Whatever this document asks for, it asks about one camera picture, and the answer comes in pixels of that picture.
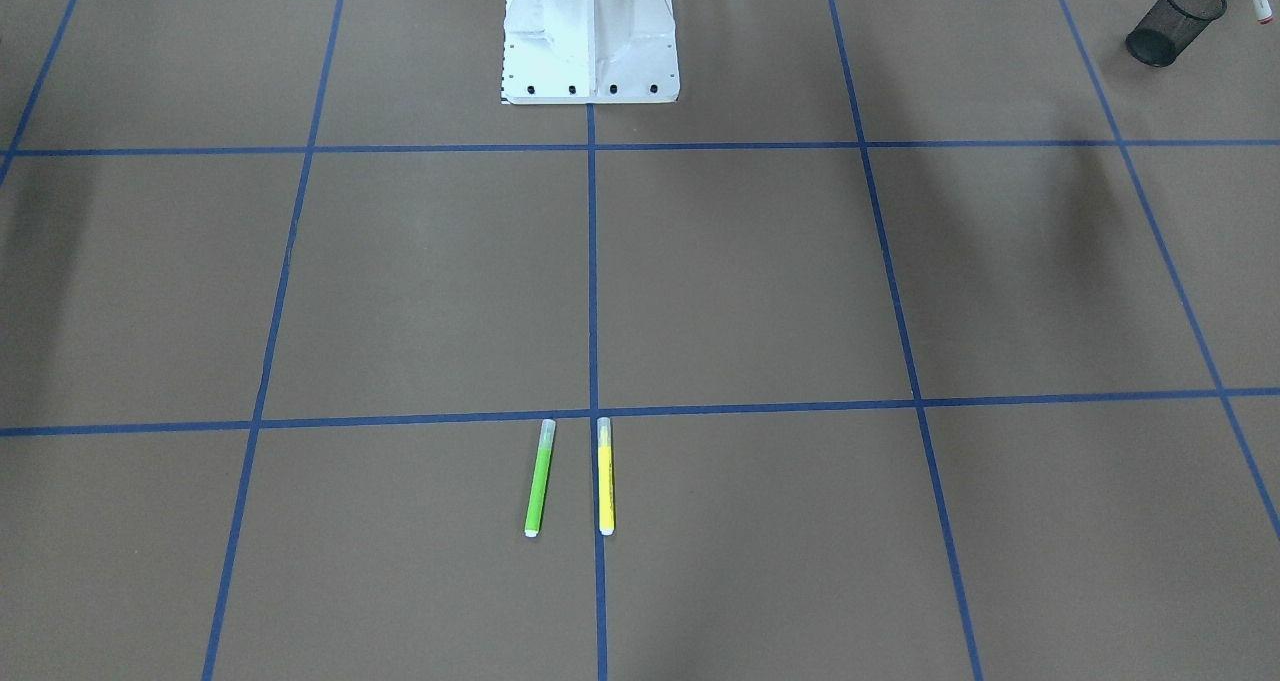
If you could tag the green highlighter pen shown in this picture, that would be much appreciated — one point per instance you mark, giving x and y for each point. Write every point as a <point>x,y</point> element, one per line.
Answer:
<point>540,475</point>

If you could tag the yellow highlighter pen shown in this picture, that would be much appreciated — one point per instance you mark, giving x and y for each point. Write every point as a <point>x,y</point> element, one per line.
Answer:
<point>605,505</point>

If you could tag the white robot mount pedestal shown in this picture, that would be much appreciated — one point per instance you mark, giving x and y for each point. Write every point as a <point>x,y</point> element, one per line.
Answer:
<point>590,52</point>

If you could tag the black mesh pen cup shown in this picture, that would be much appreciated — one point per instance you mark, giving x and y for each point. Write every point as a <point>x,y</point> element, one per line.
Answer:
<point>1168,28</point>

